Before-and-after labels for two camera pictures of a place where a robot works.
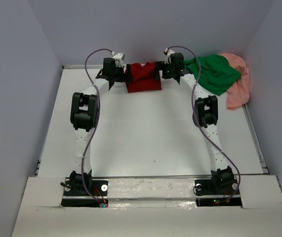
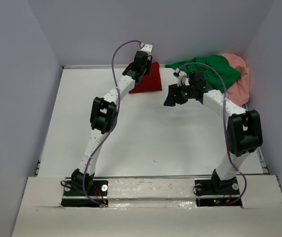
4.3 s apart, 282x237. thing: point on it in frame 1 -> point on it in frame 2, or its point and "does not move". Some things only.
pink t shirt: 238,95 does not move
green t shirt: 215,72 does not move
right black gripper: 160,65 -> 171,99
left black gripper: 128,77 -> 148,63
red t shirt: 143,78 does not move
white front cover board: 153,207 does not move
